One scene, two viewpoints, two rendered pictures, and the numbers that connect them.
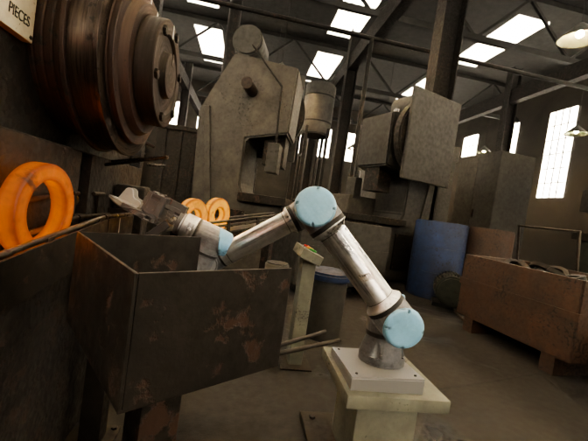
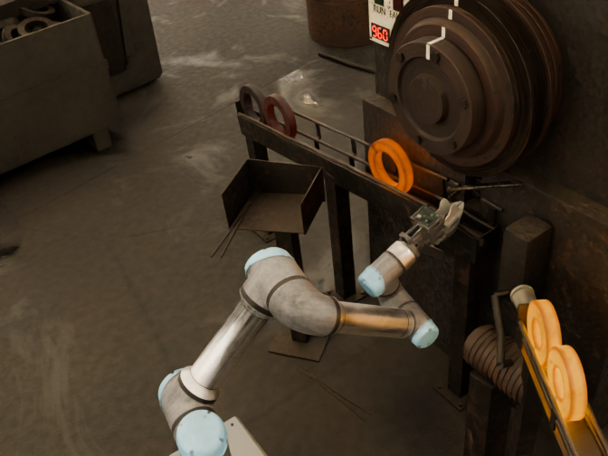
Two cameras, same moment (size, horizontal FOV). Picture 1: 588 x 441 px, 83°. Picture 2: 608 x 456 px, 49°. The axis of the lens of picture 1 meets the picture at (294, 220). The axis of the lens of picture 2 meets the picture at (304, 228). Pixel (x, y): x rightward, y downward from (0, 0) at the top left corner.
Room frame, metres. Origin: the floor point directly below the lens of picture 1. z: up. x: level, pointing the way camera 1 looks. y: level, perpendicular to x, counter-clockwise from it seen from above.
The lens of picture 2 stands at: (2.11, -0.43, 1.89)
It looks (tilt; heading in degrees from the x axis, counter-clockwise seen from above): 38 degrees down; 158
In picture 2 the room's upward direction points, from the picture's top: 7 degrees counter-clockwise
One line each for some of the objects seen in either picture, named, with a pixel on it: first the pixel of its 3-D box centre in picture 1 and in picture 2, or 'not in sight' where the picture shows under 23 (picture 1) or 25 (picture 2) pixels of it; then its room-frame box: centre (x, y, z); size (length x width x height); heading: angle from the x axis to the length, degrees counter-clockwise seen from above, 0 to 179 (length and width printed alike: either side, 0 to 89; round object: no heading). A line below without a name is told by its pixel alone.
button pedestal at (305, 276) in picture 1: (301, 304); not in sight; (1.70, -0.10, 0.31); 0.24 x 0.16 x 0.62; 9
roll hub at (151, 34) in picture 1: (160, 74); (432, 97); (0.93, 0.42, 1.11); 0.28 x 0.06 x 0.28; 9
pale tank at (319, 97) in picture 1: (311, 161); not in sight; (9.94, -0.25, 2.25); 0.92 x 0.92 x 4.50
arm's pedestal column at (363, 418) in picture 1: (371, 419); not in sight; (1.09, -0.36, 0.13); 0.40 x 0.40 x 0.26; 8
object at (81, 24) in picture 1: (123, 67); (461, 83); (0.92, 0.52, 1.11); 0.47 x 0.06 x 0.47; 9
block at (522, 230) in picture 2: (129, 219); (524, 261); (1.15, 0.57, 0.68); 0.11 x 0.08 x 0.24; 99
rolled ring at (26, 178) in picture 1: (39, 209); (390, 166); (0.63, 0.49, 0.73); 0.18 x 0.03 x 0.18; 7
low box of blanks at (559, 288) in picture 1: (543, 307); not in sight; (2.46, -1.96, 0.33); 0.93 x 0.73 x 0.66; 16
